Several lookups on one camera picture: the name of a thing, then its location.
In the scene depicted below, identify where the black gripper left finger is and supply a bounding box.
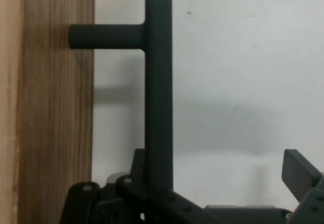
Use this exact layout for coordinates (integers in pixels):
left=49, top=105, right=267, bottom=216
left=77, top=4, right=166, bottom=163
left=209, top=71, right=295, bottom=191
left=60, top=148, right=223, bottom=224

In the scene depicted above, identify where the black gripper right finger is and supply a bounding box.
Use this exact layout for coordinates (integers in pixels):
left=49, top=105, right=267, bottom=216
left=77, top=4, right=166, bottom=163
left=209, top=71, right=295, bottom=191
left=281, top=148, right=324, bottom=224

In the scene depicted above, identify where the black drawer handle bar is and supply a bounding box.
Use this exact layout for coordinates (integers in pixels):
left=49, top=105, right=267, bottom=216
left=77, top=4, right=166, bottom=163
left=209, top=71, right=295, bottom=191
left=68, top=0, right=174, bottom=192

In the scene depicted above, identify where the wooden drawer box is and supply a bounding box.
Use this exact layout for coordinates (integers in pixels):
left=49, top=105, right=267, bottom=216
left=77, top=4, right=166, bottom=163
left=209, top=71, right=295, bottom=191
left=0, top=0, right=96, bottom=224

